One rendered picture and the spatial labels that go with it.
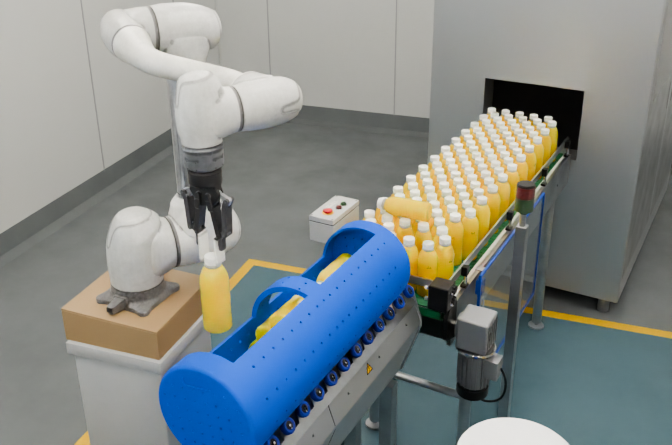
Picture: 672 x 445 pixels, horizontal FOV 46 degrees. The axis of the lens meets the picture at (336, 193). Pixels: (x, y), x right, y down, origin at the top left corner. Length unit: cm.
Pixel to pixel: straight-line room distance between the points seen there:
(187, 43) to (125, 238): 57
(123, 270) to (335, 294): 61
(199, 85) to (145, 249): 75
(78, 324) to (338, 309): 77
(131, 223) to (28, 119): 309
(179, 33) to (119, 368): 98
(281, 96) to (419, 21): 492
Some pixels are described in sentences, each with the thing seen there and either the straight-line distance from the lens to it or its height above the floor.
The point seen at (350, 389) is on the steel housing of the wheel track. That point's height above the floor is 88.
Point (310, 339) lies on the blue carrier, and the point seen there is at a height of 117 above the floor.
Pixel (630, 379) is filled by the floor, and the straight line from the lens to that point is 409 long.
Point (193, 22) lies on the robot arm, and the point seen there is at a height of 189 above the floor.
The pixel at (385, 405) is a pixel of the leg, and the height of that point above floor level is 55.
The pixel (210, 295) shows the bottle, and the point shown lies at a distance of 189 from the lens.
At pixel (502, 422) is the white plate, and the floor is 104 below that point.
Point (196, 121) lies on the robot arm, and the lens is 169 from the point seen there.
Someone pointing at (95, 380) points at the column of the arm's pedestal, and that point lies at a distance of 254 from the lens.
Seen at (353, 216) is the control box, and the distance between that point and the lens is 297.
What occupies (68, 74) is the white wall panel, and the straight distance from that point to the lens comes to 560.
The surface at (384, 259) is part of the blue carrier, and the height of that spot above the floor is 118.
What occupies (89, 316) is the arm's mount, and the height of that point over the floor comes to 110.
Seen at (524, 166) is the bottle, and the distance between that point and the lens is 348.
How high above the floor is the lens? 235
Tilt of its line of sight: 24 degrees down
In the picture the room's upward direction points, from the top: 1 degrees counter-clockwise
